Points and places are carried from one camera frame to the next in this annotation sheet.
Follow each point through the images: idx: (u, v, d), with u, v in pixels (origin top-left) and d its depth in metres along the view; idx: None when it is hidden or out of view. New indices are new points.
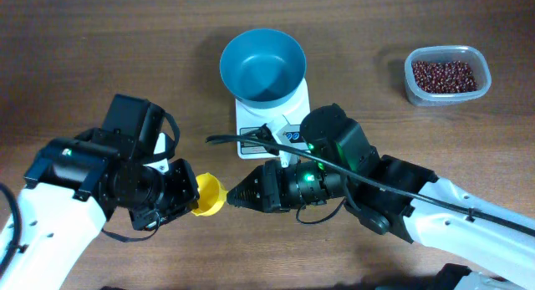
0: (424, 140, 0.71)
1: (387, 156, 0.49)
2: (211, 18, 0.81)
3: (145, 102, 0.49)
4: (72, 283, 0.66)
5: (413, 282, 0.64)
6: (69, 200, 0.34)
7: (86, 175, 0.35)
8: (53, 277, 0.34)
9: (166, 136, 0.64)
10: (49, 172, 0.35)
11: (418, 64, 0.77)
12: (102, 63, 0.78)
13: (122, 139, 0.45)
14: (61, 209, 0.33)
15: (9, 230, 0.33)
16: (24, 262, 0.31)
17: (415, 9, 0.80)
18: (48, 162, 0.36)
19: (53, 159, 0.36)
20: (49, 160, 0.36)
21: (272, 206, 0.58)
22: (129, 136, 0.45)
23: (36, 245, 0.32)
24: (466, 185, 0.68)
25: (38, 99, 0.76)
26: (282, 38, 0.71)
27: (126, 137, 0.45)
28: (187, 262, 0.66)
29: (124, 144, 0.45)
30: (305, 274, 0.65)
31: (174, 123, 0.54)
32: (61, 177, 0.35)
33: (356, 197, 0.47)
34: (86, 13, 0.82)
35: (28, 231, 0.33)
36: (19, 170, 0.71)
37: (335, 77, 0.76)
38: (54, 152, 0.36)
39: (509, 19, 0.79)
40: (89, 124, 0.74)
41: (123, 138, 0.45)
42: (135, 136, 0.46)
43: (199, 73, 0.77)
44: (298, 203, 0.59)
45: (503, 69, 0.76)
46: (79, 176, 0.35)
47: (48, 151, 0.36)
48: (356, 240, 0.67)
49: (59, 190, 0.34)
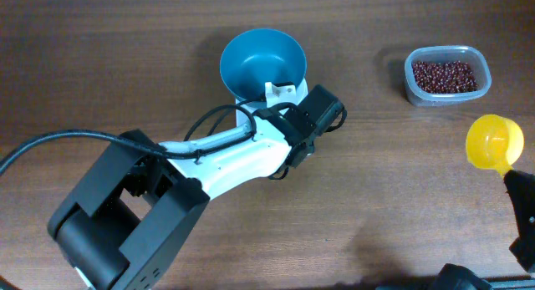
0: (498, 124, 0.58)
1: (512, 171, 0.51)
2: (211, 18, 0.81)
3: (314, 89, 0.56)
4: (68, 285, 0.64)
5: (414, 282, 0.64)
6: (190, 164, 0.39)
7: (89, 244, 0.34)
8: (216, 185, 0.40)
9: (290, 107, 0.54)
10: (169, 147, 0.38)
11: (418, 64, 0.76)
12: (104, 64, 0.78)
13: (277, 113, 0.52)
14: (51, 221, 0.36)
15: (222, 156, 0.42)
16: (215, 158, 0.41)
17: (415, 10, 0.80)
18: (125, 162, 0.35)
19: (135, 143, 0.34)
20: (160, 153, 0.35)
21: (509, 190, 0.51)
22: (262, 117, 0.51)
23: (211, 165, 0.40)
24: (466, 185, 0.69)
25: (38, 98, 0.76)
26: (283, 38, 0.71)
27: (252, 129, 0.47)
28: (188, 262, 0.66)
29: (303, 118, 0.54)
30: (305, 274, 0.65)
31: (292, 111, 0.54)
32: (165, 172, 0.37)
33: (518, 237, 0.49)
34: (85, 13, 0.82)
35: (74, 189, 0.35)
36: (20, 172, 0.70)
37: (334, 77, 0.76)
38: (150, 148, 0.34)
39: (508, 20, 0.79)
40: (89, 123, 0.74)
41: (286, 114, 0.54)
42: (309, 109, 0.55)
43: (199, 73, 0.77)
44: (512, 198, 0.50)
45: (504, 69, 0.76)
46: (78, 232, 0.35)
47: (248, 130, 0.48)
48: (358, 240, 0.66)
49: (213, 157, 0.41)
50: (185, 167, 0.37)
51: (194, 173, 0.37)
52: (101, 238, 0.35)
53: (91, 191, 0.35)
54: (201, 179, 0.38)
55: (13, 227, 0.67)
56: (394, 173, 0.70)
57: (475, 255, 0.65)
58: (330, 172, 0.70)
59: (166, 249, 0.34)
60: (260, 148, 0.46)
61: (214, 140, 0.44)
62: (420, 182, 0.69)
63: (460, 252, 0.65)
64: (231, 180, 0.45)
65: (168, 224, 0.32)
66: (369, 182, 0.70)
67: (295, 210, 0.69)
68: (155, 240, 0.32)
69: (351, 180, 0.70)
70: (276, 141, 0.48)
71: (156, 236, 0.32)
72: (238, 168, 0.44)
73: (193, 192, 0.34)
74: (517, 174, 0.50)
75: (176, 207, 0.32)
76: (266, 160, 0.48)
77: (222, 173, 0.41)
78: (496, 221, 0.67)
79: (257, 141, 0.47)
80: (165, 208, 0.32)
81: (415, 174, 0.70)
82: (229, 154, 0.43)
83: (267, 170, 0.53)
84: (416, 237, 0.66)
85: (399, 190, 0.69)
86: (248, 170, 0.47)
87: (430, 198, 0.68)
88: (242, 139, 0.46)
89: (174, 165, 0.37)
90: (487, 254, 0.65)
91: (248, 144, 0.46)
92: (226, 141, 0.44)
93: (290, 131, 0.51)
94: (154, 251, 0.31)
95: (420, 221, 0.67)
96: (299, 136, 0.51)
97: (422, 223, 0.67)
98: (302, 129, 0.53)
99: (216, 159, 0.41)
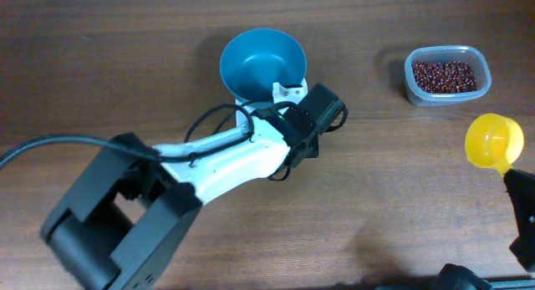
0: (506, 126, 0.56)
1: (513, 170, 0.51)
2: (211, 18, 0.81)
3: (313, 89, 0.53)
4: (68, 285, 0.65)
5: (414, 282, 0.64)
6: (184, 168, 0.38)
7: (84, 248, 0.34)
8: (209, 189, 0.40)
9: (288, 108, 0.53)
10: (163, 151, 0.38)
11: (418, 64, 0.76)
12: (104, 64, 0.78)
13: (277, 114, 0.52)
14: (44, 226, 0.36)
15: (217, 160, 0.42)
16: (211, 160, 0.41)
17: (415, 10, 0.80)
18: (119, 166, 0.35)
19: (127, 148, 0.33)
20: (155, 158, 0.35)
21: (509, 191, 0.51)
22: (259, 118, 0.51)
23: (204, 168, 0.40)
24: (466, 185, 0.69)
25: (38, 98, 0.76)
26: (284, 38, 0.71)
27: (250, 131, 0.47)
28: (187, 262, 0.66)
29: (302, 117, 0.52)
30: (305, 274, 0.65)
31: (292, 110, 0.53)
32: (159, 177, 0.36)
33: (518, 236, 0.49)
34: (85, 13, 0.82)
35: (68, 193, 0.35)
36: (19, 172, 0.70)
37: (335, 77, 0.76)
38: (142, 153, 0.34)
39: (508, 20, 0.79)
40: (89, 123, 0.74)
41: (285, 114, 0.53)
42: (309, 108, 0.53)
43: (199, 73, 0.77)
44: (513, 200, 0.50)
45: (504, 69, 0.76)
46: (72, 237, 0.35)
47: (246, 132, 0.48)
48: (358, 240, 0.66)
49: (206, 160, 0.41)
50: (178, 170, 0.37)
51: (188, 178, 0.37)
52: (97, 243, 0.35)
53: (83, 197, 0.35)
54: (195, 183, 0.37)
55: (13, 227, 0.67)
56: (394, 173, 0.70)
57: (475, 255, 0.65)
58: (330, 171, 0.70)
59: (159, 256, 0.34)
60: (257, 150, 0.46)
61: (206, 144, 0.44)
62: (420, 182, 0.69)
63: (460, 252, 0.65)
64: (226, 183, 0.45)
65: (159, 230, 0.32)
66: (369, 182, 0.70)
67: (295, 210, 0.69)
68: (146, 246, 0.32)
69: (351, 180, 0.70)
70: (272, 141, 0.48)
71: (147, 241, 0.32)
72: (234, 170, 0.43)
73: (186, 197, 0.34)
74: (517, 173, 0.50)
75: (170, 212, 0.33)
76: (262, 160, 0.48)
77: (216, 176, 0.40)
78: (496, 221, 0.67)
79: (254, 142, 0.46)
80: (155, 215, 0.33)
81: (415, 174, 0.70)
82: (225, 156, 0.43)
83: (265, 170, 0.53)
84: (416, 237, 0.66)
85: (399, 190, 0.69)
86: (243, 173, 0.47)
87: (430, 199, 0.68)
88: (239, 141, 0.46)
89: (167, 170, 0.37)
90: (487, 254, 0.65)
91: (247, 145, 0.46)
92: (221, 144, 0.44)
93: (288, 132, 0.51)
94: (145, 258, 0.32)
95: (420, 221, 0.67)
96: (299, 136, 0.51)
97: (422, 223, 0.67)
98: (301, 130, 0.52)
99: (210, 161, 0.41)
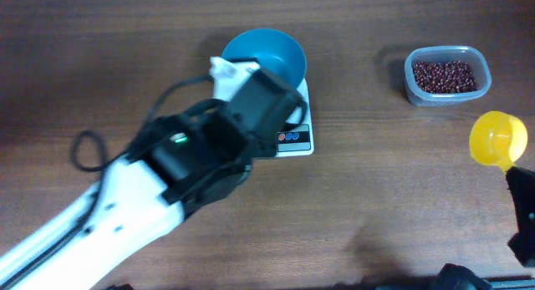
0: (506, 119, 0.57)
1: (521, 171, 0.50)
2: (211, 18, 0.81)
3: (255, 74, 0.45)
4: None
5: (413, 281, 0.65)
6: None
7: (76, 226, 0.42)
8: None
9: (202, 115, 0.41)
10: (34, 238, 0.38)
11: (418, 64, 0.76)
12: (103, 65, 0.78)
13: (203, 114, 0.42)
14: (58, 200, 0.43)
15: (46, 264, 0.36)
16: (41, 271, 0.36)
17: (415, 10, 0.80)
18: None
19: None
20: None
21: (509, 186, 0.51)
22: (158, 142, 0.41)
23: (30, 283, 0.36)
24: (466, 185, 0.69)
25: (38, 99, 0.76)
26: (284, 38, 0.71)
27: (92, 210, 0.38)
28: (188, 262, 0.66)
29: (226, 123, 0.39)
30: (305, 273, 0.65)
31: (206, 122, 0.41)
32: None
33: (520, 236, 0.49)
34: (84, 13, 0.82)
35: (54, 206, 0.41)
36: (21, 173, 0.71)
37: (335, 77, 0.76)
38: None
39: (508, 20, 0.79)
40: (89, 123, 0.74)
41: (203, 119, 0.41)
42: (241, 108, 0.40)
43: (199, 73, 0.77)
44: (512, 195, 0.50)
45: (503, 69, 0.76)
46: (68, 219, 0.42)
47: (88, 208, 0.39)
48: (358, 240, 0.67)
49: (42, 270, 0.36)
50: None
51: None
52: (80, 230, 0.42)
53: (56, 230, 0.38)
54: None
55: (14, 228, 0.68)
56: (394, 173, 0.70)
57: (475, 255, 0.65)
58: (330, 171, 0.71)
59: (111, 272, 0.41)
60: (100, 241, 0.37)
61: (47, 239, 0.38)
62: (420, 182, 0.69)
63: (460, 252, 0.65)
64: (99, 265, 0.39)
65: None
66: (369, 182, 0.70)
67: (295, 210, 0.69)
68: None
69: (351, 180, 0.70)
70: (119, 217, 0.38)
71: None
72: (81, 268, 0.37)
73: None
74: (526, 174, 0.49)
75: None
76: (140, 232, 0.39)
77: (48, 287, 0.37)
78: (496, 221, 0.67)
79: (87, 236, 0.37)
80: None
81: (415, 174, 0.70)
82: (59, 258, 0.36)
83: (163, 226, 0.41)
84: (416, 237, 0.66)
85: (399, 190, 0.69)
86: (124, 247, 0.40)
87: (430, 198, 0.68)
88: (71, 233, 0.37)
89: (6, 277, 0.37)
90: (487, 254, 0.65)
91: (75, 242, 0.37)
92: (61, 236, 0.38)
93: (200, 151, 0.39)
94: None
95: (420, 221, 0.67)
96: (221, 159, 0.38)
97: (422, 223, 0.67)
98: (228, 142, 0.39)
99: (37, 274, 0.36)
